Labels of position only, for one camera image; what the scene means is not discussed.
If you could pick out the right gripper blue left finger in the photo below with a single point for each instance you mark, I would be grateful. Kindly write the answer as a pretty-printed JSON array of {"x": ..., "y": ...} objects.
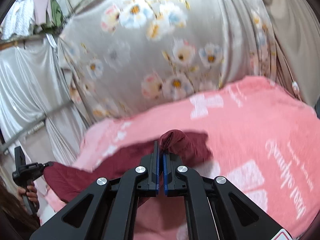
[{"x": 107, "y": 208}]

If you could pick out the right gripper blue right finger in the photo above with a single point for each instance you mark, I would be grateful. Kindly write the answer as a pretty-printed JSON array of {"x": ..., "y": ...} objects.
[{"x": 215, "y": 208}]

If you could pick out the maroon puffer jacket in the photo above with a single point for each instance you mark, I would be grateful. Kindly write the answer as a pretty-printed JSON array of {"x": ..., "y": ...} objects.
[{"x": 67, "y": 182}]

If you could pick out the hanging clothes on rack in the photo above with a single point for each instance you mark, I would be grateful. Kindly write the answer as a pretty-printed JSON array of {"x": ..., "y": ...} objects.
[{"x": 30, "y": 17}]

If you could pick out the person's left hand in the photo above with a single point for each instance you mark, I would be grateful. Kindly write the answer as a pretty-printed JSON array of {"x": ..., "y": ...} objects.
[{"x": 31, "y": 193}]

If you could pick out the silver satin curtain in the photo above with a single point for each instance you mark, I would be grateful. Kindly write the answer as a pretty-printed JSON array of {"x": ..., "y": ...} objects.
[{"x": 33, "y": 86}]

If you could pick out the pink fleece blanket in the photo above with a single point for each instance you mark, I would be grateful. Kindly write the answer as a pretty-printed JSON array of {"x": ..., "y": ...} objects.
[{"x": 262, "y": 140}]

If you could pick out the grey floral sheet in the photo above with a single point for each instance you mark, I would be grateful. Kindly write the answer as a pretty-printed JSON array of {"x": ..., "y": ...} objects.
[{"x": 127, "y": 56}]

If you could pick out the white cord switch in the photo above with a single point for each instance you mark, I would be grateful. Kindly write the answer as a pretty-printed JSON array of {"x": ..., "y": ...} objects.
[{"x": 296, "y": 89}]

